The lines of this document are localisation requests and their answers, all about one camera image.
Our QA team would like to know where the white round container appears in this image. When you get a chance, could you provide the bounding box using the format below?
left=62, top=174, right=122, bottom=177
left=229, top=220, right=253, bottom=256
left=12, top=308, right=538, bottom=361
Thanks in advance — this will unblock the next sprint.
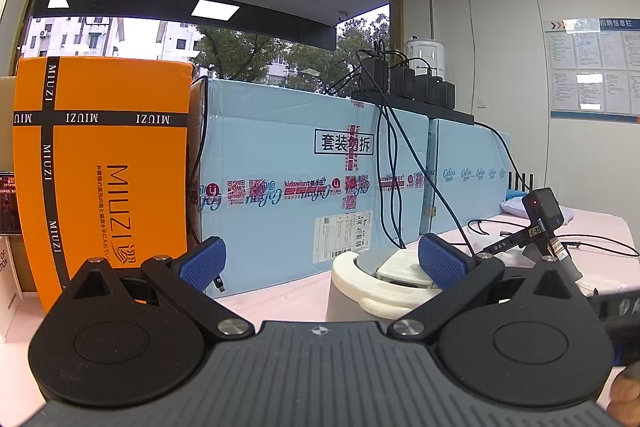
left=325, top=248, right=447, bottom=324

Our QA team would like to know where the black hanging charger cable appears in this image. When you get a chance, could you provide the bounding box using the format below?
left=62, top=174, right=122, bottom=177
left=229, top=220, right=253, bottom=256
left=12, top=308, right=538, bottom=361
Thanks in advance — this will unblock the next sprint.
left=375, top=104, right=407, bottom=250
left=384, top=104, right=476, bottom=257

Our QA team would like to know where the black cable on table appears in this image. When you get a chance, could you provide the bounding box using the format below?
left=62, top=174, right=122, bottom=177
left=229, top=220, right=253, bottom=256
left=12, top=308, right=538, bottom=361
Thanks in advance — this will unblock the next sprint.
left=467, top=217, right=640, bottom=259

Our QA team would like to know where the large light blue cardboard box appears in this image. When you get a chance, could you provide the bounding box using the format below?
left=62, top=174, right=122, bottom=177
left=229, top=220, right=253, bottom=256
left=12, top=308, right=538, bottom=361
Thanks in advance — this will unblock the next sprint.
left=189, top=79, right=432, bottom=299

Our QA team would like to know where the square ceiling light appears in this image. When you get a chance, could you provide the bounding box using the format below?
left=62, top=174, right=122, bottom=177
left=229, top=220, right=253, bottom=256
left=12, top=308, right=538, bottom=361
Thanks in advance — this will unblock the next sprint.
left=191, top=0, right=242, bottom=21

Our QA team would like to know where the dark red packet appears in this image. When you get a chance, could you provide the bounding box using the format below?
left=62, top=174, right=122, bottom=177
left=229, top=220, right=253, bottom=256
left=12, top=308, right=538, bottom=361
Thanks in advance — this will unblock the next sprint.
left=0, top=171, right=21, bottom=236

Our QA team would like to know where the white cloth bundle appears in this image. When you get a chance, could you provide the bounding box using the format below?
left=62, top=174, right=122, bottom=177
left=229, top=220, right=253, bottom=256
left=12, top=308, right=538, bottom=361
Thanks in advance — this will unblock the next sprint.
left=500, top=196, right=532, bottom=222

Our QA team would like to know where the black power strip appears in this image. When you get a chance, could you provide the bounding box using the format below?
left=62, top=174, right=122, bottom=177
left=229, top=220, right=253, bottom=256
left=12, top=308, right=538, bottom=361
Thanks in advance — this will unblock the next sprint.
left=350, top=89, right=476, bottom=126

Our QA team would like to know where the black charger adapter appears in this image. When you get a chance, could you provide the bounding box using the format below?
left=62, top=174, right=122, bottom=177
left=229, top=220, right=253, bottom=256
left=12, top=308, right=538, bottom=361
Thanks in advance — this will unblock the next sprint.
left=414, top=76, right=441, bottom=104
left=437, top=82, right=457, bottom=110
left=389, top=66, right=416, bottom=98
left=360, top=56, right=392, bottom=94

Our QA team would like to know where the white printed box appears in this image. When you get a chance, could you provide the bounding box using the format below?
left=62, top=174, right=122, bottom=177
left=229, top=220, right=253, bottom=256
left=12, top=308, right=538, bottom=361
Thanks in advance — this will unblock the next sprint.
left=0, top=234, right=24, bottom=344

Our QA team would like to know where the small light blue cardboard box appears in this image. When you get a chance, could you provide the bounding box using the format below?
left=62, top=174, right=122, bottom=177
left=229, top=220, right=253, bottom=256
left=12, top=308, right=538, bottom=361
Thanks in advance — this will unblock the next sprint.
left=427, top=117, right=512, bottom=235

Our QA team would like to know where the orange cardboard box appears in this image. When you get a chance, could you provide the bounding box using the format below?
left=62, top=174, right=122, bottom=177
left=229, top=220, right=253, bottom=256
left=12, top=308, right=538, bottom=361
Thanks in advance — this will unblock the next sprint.
left=12, top=56, right=202, bottom=314

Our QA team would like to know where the white water dispenser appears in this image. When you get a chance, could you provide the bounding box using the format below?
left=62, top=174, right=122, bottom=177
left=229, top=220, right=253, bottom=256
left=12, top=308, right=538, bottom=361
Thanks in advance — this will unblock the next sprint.
left=404, top=36, right=449, bottom=88

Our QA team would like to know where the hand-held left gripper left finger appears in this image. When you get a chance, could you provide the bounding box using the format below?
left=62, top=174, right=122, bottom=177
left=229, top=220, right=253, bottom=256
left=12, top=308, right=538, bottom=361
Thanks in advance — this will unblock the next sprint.
left=62, top=236, right=252, bottom=341

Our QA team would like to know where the white square block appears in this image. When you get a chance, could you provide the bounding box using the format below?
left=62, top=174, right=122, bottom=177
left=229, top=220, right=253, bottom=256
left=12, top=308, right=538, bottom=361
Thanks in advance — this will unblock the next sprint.
left=376, top=256, right=437, bottom=289

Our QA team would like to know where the wall notice board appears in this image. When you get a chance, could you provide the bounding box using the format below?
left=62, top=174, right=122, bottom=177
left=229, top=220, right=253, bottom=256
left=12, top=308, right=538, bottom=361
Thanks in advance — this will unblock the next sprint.
left=543, top=18, right=640, bottom=124

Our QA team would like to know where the black power strip cable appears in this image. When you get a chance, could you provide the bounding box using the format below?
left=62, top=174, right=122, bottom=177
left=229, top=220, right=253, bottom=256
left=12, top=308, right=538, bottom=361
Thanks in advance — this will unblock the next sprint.
left=473, top=121, right=523, bottom=195

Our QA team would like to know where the black router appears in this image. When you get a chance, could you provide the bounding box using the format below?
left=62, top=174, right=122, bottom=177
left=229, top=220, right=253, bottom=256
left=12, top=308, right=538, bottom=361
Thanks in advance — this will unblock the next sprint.
left=507, top=172, right=535, bottom=196

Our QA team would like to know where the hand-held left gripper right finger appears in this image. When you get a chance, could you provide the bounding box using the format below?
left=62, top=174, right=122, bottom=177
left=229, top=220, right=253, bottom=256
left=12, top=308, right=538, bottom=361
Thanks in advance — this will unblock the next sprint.
left=389, top=233, right=583, bottom=339

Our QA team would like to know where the brown cardboard box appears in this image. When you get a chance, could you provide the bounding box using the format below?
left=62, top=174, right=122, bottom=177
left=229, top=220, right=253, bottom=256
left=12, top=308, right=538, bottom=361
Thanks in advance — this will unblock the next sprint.
left=0, top=76, right=17, bottom=175

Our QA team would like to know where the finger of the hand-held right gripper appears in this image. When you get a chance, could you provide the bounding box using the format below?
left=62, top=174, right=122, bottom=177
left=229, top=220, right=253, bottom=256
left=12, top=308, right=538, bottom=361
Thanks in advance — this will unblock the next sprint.
left=480, top=229, right=538, bottom=258

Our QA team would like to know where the person's right hand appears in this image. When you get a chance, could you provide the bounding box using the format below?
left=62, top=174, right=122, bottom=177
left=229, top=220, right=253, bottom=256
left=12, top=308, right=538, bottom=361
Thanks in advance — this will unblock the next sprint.
left=611, top=366, right=640, bottom=427

